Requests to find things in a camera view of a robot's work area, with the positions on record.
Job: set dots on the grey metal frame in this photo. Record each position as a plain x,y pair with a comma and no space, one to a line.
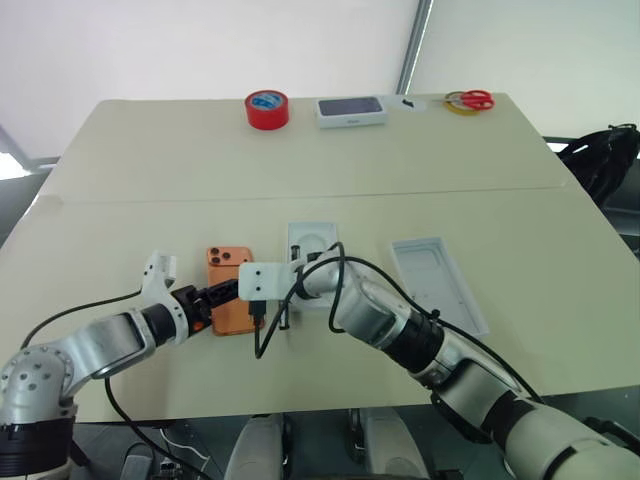
20,160

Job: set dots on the grey rounded robot leg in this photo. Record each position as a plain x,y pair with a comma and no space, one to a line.
387,445
257,447

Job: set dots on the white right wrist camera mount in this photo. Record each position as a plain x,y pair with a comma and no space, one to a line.
265,281

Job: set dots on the white phone box lid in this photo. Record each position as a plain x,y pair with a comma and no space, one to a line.
440,285

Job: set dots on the white phone box base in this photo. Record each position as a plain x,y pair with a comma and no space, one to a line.
314,239

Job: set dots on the small clear plastic bag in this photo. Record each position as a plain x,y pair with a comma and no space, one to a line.
407,104

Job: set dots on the grey metal post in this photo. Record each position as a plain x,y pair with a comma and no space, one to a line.
415,45

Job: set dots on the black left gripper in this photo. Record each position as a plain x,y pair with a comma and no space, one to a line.
193,303

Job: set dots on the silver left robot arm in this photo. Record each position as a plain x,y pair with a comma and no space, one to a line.
110,340

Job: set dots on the red tape roll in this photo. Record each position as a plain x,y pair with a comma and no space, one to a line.
267,112

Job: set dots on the yellow tape roll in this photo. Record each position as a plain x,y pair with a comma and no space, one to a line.
462,111

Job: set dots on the orange smartphone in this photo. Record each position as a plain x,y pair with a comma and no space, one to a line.
231,320

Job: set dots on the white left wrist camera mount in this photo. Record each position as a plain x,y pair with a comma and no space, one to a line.
158,287

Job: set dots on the closed white phone box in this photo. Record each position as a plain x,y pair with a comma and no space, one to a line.
352,112

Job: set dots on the black backpack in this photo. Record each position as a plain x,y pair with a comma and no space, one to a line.
607,157

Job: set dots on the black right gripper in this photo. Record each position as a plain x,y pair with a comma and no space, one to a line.
257,313

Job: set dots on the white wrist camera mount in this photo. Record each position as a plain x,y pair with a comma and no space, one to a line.
158,287
265,281

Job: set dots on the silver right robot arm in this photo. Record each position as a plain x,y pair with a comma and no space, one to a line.
380,310

